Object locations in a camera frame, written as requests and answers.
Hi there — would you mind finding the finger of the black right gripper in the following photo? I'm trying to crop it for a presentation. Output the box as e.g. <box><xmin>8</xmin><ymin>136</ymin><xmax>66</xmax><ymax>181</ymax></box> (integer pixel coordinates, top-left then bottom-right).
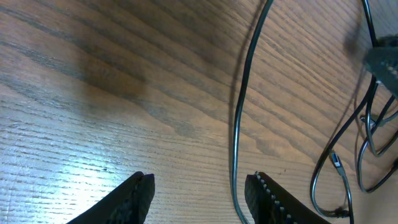
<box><xmin>363</xmin><ymin>35</ymin><xmax>397</xmax><ymax>98</ymax></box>

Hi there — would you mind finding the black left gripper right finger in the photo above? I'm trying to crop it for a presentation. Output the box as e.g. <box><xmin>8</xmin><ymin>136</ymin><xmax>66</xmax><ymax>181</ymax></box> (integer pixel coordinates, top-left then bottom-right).
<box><xmin>244</xmin><ymin>172</ymin><xmax>330</xmax><ymax>224</ymax></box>

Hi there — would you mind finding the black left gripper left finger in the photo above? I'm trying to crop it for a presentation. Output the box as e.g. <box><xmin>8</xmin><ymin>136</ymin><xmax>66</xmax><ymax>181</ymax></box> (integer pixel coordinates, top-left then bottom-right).
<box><xmin>68</xmin><ymin>171</ymin><xmax>155</xmax><ymax>224</ymax></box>

